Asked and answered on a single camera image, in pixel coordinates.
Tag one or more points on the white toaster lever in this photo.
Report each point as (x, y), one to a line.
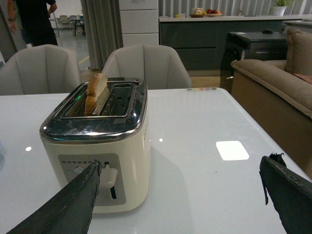
(108, 176)

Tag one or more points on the grey chair on right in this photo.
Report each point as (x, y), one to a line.
(160, 66)

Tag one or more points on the grey chair on left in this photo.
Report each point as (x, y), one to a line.
(45, 69)

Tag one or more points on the fruit bowl on counter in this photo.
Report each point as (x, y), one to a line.
(213, 13)

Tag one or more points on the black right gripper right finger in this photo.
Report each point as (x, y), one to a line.
(290, 193)

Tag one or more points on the grey curtain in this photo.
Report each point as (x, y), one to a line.
(103, 30)

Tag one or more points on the slice of bread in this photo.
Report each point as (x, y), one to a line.
(97, 93)

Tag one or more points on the person in black clothes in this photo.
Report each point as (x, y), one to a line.
(34, 16)

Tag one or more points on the grey chair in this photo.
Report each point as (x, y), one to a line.
(160, 66)
(45, 69)

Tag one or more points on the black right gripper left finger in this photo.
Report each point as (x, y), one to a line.
(70, 210)

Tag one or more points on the dark grey counter cabinet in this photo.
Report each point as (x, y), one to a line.
(200, 42)

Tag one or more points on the white potted plant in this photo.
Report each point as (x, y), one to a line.
(279, 6)

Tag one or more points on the coloured round stickers strip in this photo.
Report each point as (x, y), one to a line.
(201, 89)

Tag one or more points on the beige sofa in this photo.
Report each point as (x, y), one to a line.
(278, 95)

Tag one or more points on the wicker basket on counter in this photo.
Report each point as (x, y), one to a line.
(197, 13)

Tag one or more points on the black washing machine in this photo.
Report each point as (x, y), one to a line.
(250, 45)

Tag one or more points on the cream toaster with chrome top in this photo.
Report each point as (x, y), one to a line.
(119, 135)

